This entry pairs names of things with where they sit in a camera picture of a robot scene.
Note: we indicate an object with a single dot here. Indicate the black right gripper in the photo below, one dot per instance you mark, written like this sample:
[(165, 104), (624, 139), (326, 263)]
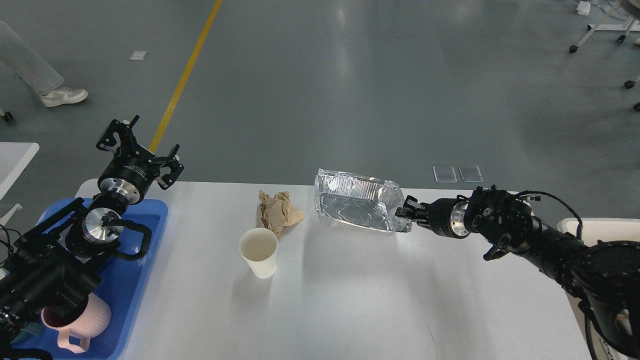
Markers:
[(445, 216)]

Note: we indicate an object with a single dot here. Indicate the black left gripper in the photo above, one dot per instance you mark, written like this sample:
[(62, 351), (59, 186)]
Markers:
[(133, 168)]

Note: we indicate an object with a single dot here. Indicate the aluminium foil tray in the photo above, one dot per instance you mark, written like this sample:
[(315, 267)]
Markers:
[(353, 201)]

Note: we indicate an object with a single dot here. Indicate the white paper cup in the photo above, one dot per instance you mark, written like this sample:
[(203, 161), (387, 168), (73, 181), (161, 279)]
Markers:
[(259, 248)]

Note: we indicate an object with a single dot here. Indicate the pink plastic mug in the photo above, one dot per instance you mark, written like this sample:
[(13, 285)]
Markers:
[(78, 328)]

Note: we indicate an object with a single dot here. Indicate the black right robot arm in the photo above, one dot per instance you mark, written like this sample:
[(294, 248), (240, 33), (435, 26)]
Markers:
[(604, 277)]

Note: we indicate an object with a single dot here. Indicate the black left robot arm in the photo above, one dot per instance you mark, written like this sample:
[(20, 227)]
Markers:
[(54, 266)]

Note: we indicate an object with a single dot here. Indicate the crumpled brown paper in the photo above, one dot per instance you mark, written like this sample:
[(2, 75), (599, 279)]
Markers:
[(277, 212)]

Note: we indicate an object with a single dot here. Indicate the person in white clothes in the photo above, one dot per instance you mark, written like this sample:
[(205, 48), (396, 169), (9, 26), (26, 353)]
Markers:
[(36, 72)]

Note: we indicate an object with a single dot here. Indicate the white bin right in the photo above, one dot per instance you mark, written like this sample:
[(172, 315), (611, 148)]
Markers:
[(606, 230)]

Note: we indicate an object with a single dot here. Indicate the white wheeled cart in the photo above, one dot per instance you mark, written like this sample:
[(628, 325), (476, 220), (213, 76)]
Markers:
[(630, 8)]

